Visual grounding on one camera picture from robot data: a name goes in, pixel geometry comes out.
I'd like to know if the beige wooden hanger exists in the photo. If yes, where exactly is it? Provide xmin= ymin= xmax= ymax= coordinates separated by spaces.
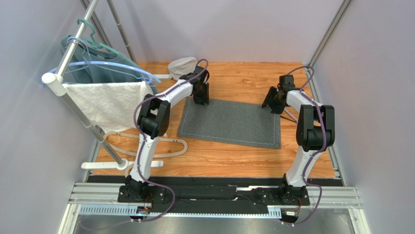
xmin=103 ymin=131 xmax=189 ymax=176

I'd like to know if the white clothes rack base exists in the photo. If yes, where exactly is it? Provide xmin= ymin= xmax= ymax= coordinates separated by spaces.
xmin=81 ymin=160 xmax=164 ymax=171

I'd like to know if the aluminium frame rail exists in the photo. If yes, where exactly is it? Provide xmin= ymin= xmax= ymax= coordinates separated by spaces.
xmin=58 ymin=183 xmax=370 ymax=234

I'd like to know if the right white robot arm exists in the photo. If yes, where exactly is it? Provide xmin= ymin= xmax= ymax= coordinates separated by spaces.
xmin=262 ymin=75 xmax=335 ymax=199

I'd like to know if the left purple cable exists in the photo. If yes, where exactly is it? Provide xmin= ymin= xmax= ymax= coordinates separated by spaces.
xmin=77 ymin=58 xmax=209 ymax=228

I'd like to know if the green hanger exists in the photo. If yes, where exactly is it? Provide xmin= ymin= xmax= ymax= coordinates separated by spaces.
xmin=76 ymin=18 xmax=120 ymax=55

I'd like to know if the teal shirt on hanger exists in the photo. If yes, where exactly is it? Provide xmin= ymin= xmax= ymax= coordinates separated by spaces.
xmin=60 ymin=35 xmax=159 ymax=97

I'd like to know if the black mounting rail plate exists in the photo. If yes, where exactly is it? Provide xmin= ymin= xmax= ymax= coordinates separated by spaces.
xmin=87 ymin=175 xmax=344 ymax=215

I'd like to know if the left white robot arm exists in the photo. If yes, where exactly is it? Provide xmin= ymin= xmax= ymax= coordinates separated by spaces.
xmin=118 ymin=66 xmax=209 ymax=203

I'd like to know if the light blue hanger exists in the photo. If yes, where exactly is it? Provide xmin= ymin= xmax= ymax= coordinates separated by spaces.
xmin=41 ymin=36 xmax=162 ymax=86

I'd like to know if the white mesh cap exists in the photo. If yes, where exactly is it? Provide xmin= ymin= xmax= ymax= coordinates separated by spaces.
xmin=168 ymin=57 xmax=198 ymax=80

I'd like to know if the grey cloth napkin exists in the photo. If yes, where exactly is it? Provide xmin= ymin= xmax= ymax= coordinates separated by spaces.
xmin=177 ymin=97 xmax=282 ymax=149

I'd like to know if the white towel on hanger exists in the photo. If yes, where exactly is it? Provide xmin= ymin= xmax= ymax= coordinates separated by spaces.
xmin=63 ymin=81 xmax=154 ymax=132

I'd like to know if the metal clothes rack pole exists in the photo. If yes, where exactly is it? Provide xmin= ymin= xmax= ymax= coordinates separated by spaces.
xmin=41 ymin=0 xmax=131 ymax=171

